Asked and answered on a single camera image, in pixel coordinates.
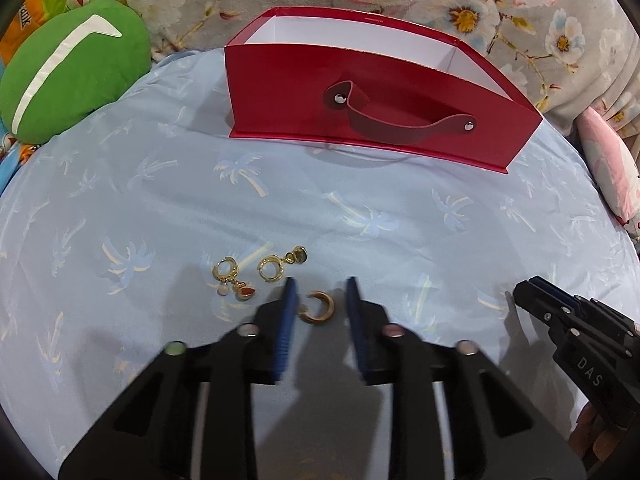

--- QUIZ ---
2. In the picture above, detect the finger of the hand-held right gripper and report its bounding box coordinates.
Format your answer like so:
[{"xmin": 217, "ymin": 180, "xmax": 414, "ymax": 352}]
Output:
[
  {"xmin": 530, "ymin": 275, "xmax": 593, "ymax": 311},
  {"xmin": 514, "ymin": 280, "xmax": 566, "ymax": 333}
]

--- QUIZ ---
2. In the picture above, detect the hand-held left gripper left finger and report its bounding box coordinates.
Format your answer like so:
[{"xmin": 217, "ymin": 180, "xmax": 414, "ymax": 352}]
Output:
[{"xmin": 57, "ymin": 277, "xmax": 298, "ymax": 480}]

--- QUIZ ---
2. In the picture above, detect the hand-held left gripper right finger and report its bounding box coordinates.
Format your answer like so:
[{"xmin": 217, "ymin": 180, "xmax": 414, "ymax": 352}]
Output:
[{"xmin": 346, "ymin": 276, "xmax": 588, "ymax": 480}]

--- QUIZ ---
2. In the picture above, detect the plain gold hoop earring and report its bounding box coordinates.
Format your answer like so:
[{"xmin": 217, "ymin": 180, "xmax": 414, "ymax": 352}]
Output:
[{"xmin": 298, "ymin": 291, "xmax": 336, "ymax": 323}]

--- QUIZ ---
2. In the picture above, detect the red cardboard box with strap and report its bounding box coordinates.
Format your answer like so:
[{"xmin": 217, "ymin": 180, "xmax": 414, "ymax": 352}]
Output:
[{"xmin": 224, "ymin": 6, "xmax": 543, "ymax": 176}]

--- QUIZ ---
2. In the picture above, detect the person's right hand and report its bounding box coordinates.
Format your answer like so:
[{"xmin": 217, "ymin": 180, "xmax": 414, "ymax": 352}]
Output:
[{"xmin": 567, "ymin": 402, "xmax": 632, "ymax": 480}]

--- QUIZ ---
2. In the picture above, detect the gold hoop earring heart charm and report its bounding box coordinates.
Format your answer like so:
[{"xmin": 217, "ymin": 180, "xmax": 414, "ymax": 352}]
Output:
[{"xmin": 257, "ymin": 244, "xmax": 310, "ymax": 281}]

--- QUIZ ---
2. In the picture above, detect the gold earring pearl red drop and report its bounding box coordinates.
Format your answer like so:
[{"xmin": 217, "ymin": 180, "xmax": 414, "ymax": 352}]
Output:
[{"xmin": 212, "ymin": 257, "xmax": 258, "ymax": 301}]

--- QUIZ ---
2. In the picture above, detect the pink cartoon pillow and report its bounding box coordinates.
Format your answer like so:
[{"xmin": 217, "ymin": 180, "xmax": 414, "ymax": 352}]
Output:
[{"xmin": 575, "ymin": 105, "xmax": 640, "ymax": 228}]

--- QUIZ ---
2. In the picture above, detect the light blue palm print sheet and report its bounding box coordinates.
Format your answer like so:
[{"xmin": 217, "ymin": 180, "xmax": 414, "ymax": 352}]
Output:
[{"xmin": 0, "ymin": 47, "xmax": 640, "ymax": 480}]

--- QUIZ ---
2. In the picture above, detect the grey floral blanket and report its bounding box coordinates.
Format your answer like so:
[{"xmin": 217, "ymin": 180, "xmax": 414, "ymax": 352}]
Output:
[{"xmin": 100, "ymin": 0, "xmax": 640, "ymax": 136}]

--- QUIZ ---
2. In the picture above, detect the colourful cartoon blanket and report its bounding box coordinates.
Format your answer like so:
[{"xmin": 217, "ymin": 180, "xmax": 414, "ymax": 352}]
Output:
[{"xmin": 0, "ymin": 130, "xmax": 36, "ymax": 196}]

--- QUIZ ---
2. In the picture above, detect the green round cushion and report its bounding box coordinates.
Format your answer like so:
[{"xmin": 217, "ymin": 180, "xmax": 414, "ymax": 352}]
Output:
[{"xmin": 0, "ymin": 0, "xmax": 152, "ymax": 146}]

